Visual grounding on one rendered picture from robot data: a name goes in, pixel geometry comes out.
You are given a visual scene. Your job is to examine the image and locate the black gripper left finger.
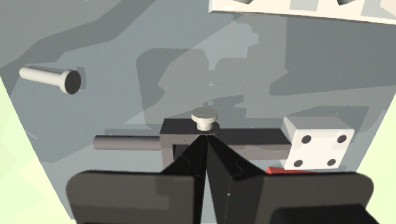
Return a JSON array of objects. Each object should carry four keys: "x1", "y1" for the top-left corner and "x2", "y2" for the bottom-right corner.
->
[{"x1": 66, "y1": 135, "x2": 208, "y2": 224}]

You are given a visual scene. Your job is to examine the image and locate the white headed pin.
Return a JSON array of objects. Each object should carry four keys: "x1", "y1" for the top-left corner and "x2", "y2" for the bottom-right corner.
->
[{"x1": 19, "y1": 66, "x2": 81, "y2": 94}]

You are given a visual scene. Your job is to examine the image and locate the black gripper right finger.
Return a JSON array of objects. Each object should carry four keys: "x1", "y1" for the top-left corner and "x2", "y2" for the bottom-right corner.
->
[{"x1": 206, "y1": 135, "x2": 375, "y2": 224}]

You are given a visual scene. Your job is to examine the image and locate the white block with screws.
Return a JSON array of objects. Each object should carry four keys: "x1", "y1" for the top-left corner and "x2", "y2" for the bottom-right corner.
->
[{"x1": 280, "y1": 116, "x2": 355, "y2": 170}]

